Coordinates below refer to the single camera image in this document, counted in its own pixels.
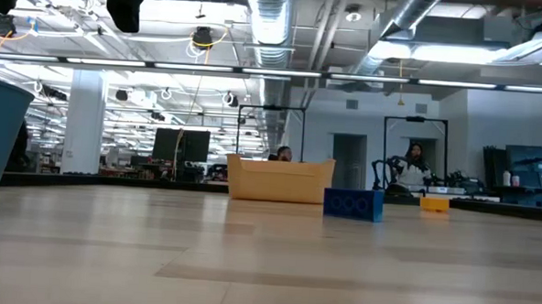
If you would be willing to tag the blue toy brick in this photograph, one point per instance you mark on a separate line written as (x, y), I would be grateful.
(353, 205)

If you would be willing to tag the black background robot arm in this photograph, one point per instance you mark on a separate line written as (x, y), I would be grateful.
(380, 172)

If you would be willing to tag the long light strip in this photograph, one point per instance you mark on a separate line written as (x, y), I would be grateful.
(192, 67)

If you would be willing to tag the white square column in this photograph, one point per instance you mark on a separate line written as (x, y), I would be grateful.
(84, 121)

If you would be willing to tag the black monitor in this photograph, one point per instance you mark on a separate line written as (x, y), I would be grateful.
(182, 144)

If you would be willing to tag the blue-teal plastic bin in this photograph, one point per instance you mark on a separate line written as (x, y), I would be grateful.
(1, 149)

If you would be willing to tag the person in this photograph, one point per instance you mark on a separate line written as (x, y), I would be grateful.
(412, 172)
(284, 153)

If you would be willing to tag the round ceiling sensor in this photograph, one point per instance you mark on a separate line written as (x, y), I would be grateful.
(353, 16)

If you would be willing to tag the yellow plastic bin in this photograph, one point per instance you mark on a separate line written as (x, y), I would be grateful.
(279, 182)

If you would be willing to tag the grey door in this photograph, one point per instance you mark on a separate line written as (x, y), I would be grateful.
(349, 162)

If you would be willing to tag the grey ceiling air unit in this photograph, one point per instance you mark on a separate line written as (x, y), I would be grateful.
(450, 31)

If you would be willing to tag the orange-yellow toy brick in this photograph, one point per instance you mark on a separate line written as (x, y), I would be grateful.
(434, 204)

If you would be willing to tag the white bottle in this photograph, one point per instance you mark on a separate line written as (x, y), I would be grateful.
(516, 181)
(506, 179)

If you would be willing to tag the silver ribbed duct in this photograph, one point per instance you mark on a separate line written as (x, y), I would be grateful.
(271, 23)
(396, 20)

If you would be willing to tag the black rig frame stand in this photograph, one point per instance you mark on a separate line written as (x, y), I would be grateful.
(415, 118)
(273, 107)

